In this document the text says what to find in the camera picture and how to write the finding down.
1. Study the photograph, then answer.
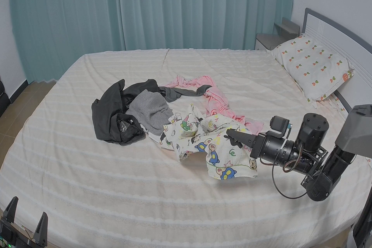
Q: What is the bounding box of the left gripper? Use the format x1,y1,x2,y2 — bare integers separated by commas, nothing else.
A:
0,196,49,248

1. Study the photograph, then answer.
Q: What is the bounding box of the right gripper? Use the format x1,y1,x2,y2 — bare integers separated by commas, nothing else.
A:
226,129,300,168

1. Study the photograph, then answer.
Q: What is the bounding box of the white printed pyjama top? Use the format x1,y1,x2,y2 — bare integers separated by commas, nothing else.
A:
158,103,259,180

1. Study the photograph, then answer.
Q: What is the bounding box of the bed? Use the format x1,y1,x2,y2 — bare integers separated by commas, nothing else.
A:
0,8,372,248

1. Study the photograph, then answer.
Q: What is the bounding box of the pink garment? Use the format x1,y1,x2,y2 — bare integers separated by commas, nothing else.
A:
160,75,264,137

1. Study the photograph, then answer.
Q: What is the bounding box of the dark grey garment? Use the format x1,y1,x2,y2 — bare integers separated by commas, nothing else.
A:
158,85,211,103

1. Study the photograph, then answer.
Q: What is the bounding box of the grey knit garment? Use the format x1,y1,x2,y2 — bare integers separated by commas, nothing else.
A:
127,89,173,136

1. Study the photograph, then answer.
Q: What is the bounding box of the white printed pillow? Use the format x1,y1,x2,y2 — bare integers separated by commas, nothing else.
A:
270,34,355,109

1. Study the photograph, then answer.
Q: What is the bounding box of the grey bedside table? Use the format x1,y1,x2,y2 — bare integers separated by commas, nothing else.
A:
255,17,300,51

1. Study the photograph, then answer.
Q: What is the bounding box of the black chest of drawers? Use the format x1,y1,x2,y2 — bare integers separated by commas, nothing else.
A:
0,75,10,117

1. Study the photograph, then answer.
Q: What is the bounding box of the black garment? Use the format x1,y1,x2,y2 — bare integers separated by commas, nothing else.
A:
91,79,160,146

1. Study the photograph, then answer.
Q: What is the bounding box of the blue-green curtain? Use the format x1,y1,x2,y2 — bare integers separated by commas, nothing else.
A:
10,0,294,82

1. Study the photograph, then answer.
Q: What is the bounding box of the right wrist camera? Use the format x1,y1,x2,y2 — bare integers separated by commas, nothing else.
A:
269,116,292,140

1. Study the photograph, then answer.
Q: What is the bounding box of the black cable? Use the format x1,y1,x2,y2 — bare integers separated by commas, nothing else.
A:
272,164,310,200

